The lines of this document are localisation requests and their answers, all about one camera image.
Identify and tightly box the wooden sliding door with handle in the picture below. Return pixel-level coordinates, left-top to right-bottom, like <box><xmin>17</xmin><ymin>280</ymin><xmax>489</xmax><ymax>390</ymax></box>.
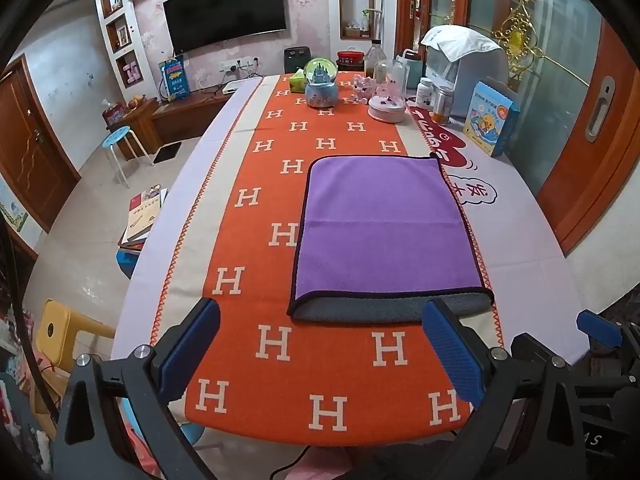
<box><xmin>536</xmin><ymin>20</ymin><xmax>640</xmax><ymax>256</ymax></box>

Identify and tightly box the white water dispenser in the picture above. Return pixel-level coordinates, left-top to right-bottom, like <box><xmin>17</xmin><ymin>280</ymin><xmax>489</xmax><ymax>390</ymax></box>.
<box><xmin>424</xmin><ymin>45</ymin><xmax>509</xmax><ymax>106</ymax></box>

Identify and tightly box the black wall television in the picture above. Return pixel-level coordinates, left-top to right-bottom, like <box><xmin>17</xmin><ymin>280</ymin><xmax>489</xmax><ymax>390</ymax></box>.
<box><xmin>163</xmin><ymin>0</ymin><xmax>288</xmax><ymax>56</ymax></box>

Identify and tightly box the white wall socket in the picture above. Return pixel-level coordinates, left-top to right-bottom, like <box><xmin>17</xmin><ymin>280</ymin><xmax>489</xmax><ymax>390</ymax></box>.
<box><xmin>218</xmin><ymin>56</ymin><xmax>260</xmax><ymax>73</ymax></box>

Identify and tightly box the glass oil bottle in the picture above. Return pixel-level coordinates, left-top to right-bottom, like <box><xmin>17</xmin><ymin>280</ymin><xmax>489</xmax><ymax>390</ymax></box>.
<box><xmin>363</xmin><ymin>39</ymin><xmax>388</xmax><ymax>82</ymax></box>

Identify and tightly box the gold door ornament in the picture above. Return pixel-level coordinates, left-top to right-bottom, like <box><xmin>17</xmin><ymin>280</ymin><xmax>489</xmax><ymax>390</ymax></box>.
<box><xmin>493</xmin><ymin>0</ymin><xmax>544</xmax><ymax>77</ymax></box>

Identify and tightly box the brown wooden door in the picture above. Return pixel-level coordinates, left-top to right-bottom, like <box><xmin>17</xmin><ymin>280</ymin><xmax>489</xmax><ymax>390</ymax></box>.
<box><xmin>0</xmin><ymin>54</ymin><xmax>82</xmax><ymax>233</ymax></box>

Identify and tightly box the blue toy box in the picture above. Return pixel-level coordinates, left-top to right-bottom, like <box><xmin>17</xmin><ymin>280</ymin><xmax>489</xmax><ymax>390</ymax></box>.
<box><xmin>159</xmin><ymin>57</ymin><xmax>190</xmax><ymax>103</ymax></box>

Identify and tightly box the blue castle snow globe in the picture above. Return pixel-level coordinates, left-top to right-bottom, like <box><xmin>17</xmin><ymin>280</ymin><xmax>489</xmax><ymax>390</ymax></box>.
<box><xmin>303</xmin><ymin>57</ymin><xmax>338</xmax><ymax>109</ymax></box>

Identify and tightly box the stack of books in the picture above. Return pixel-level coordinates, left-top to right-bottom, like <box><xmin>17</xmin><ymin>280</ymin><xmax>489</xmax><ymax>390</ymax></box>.
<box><xmin>118</xmin><ymin>184</ymin><xmax>169</xmax><ymax>248</ymax></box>

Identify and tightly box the black floor mat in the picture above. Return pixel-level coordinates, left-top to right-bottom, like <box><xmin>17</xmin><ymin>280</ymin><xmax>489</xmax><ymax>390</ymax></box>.
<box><xmin>152</xmin><ymin>143</ymin><xmax>182</xmax><ymax>165</ymax></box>

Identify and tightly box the blue duck-print box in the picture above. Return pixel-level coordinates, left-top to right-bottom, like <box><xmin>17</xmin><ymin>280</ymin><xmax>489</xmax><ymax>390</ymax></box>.
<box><xmin>463</xmin><ymin>81</ymin><xmax>521</xmax><ymax>158</ymax></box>

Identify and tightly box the metal tin can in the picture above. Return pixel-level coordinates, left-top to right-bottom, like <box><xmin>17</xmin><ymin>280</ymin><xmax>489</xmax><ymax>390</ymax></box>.
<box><xmin>432</xmin><ymin>86</ymin><xmax>455</xmax><ymax>124</ymax></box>

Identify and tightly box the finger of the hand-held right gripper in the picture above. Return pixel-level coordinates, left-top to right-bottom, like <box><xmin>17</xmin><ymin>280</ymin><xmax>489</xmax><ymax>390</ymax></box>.
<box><xmin>576</xmin><ymin>310</ymin><xmax>640</xmax><ymax>361</ymax></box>

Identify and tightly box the black cable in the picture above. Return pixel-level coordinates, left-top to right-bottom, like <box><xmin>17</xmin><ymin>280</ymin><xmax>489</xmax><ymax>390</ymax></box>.
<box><xmin>260</xmin><ymin>444</ymin><xmax>313</xmax><ymax>480</ymax></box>

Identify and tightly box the white cloth cover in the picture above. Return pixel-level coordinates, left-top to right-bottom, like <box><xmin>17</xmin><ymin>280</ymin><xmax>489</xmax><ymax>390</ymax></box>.
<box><xmin>420</xmin><ymin>25</ymin><xmax>505</xmax><ymax>61</ymax></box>

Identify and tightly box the white plastic jug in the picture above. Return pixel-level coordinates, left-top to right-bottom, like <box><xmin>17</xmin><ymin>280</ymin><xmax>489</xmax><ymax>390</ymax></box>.
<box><xmin>397</xmin><ymin>49</ymin><xmax>426</xmax><ymax>92</ymax></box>

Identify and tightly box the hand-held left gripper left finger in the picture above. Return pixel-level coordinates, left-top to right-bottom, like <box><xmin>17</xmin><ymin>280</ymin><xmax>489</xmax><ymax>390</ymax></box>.
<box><xmin>52</xmin><ymin>297</ymin><xmax>221</xmax><ymax>480</ymax></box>

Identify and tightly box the purple towel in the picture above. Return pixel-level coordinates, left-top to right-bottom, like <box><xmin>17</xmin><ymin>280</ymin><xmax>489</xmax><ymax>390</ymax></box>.
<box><xmin>286</xmin><ymin>155</ymin><xmax>496</xmax><ymax>325</ymax></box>

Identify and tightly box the yellow plastic stool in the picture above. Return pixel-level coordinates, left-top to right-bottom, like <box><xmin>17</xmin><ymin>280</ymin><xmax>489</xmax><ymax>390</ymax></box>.
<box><xmin>33</xmin><ymin>299</ymin><xmax>117</xmax><ymax>374</ymax></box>

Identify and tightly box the pink crystal ornament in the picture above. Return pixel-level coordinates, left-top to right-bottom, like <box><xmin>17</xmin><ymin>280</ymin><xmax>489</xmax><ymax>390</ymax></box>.
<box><xmin>350</xmin><ymin>74</ymin><xmax>377</xmax><ymax>104</ymax></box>

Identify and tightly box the glass dome ornament pink base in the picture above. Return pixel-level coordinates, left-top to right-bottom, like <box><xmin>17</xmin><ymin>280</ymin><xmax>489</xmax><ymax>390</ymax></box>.
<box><xmin>368</xmin><ymin>59</ymin><xmax>407</xmax><ymax>124</ymax></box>

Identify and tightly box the wooden television cabinet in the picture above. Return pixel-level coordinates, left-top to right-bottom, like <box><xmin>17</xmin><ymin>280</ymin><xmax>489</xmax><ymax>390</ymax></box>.
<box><xmin>102</xmin><ymin>91</ymin><xmax>232</xmax><ymax>162</ymax></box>

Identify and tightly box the blue round stool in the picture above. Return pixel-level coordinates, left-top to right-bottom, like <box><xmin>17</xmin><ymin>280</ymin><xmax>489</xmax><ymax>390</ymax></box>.
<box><xmin>102</xmin><ymin>126</ymin><xmax>155</xmax><ymax>189</ymax></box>

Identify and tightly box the red lidded pot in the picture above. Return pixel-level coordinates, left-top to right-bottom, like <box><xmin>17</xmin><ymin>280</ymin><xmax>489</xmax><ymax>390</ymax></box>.
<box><xmin>337</xmin><ymin>50</ymin><xmax>365</xmax><ymax>73</ymax></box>

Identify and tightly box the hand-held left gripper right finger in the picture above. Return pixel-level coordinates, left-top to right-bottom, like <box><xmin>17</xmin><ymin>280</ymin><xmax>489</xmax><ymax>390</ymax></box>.
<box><xmin>422</xmin><ymin>298</ymin><xmax>589</xmax><ymax>480</ymax></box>

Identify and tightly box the orange letter-print table runner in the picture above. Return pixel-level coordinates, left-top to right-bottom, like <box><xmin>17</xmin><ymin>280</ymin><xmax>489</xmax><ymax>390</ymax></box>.
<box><xmin>157</xmin><ymin>72</ymin><xmax>504</xmax><ymax>448</ymax></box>

